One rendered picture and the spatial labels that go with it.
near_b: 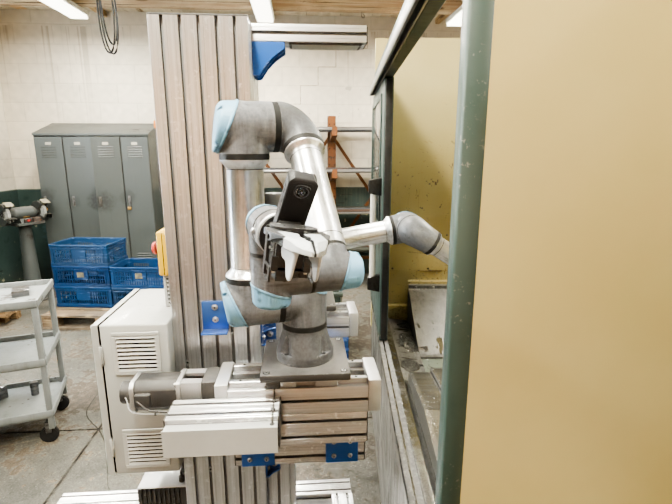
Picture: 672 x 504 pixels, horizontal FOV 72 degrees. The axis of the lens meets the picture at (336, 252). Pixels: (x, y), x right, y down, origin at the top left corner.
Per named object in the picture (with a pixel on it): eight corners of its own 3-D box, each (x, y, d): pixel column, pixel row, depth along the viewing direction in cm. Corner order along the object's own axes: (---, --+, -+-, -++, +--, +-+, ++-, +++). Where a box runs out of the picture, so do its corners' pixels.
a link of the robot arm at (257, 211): (283, 243, 93) (282, 201, 91) (296, 254, 83) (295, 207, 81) (244, 245, 90) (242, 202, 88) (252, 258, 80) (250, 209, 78)
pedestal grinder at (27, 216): (24, 306, 506) (8, 203, 481) (4, 301, 521) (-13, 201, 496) (65, 294, 547) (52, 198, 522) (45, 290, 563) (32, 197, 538)
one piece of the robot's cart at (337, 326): (249, 339, 166) (248, 315, 164) (253, 325, 179) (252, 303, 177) (358, 336, 169) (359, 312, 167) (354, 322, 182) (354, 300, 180)
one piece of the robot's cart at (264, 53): (252, 75, 125) (251, 41, 124) (256, 80, 134) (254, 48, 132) (285, 76, 126) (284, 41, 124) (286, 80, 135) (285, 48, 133)
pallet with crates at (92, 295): (42, 329, 443) (31, 249, 425) (90, 302, 520) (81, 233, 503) (165, 331, 437) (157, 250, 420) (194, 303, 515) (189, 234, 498)
